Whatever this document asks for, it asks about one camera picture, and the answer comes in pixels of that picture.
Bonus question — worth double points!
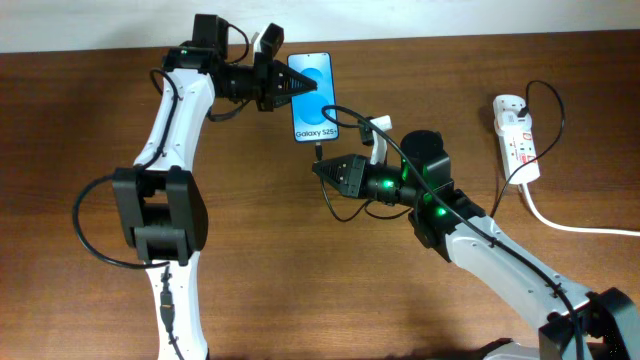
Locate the white USB charger plug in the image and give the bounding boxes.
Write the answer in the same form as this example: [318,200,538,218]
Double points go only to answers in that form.
[493,94,532,134]

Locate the blue Galaxy smartphone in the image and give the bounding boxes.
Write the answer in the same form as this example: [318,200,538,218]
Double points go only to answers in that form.
[288,52,339,143]

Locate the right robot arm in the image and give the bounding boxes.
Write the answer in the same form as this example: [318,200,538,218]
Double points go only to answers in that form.
[312,130,639,359]

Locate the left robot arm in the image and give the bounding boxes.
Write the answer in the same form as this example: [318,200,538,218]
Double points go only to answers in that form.
[112,14,317,359]

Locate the white power strip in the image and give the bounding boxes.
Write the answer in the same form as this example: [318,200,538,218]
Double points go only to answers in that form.
[496,127,540,185]

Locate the white power strip cord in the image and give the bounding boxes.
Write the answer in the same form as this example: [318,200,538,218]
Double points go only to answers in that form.
[520,182,640,238]

